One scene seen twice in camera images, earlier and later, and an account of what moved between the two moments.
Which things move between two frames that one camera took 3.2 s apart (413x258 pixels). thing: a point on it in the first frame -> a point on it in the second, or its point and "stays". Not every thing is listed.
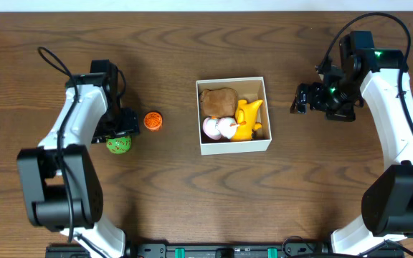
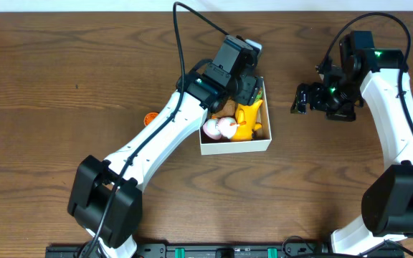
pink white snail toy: [219, 128] stays
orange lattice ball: [153, 120] stays
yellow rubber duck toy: [247, 112] stays
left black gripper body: [121, 132] -> [249, 90]
